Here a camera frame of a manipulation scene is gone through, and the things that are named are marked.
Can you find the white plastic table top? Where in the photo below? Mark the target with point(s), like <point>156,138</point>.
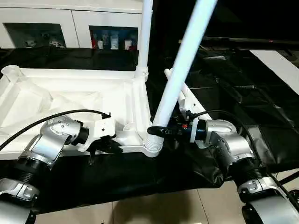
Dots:
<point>70,93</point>

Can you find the white patterned figure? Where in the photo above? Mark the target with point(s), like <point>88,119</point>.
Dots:
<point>114,44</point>

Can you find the white flat board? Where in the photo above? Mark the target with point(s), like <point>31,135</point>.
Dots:
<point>278,67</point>

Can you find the black tripod leg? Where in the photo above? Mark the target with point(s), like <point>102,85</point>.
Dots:
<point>288,178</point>

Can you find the small white cup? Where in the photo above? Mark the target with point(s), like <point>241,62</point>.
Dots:
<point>100,44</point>

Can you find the white glass-door cabinet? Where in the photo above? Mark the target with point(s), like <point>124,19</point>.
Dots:
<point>74,23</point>

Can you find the black table mat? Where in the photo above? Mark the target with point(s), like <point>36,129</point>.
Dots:
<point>140,177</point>

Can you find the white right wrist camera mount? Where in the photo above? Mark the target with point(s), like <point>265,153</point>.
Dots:
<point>190,106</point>

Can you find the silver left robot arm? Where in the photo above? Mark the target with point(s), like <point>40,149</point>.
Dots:
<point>46,140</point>

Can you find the black fabric covered furniture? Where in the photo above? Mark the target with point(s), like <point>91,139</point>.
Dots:
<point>245,16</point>

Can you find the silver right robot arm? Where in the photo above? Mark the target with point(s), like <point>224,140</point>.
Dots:
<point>231,149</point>

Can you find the red white bottle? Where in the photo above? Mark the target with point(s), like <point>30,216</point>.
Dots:
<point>94,42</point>

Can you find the white mug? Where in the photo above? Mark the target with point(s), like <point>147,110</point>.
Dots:
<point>127,44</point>

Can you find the long black pole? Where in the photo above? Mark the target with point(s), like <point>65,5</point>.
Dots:
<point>245,40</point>

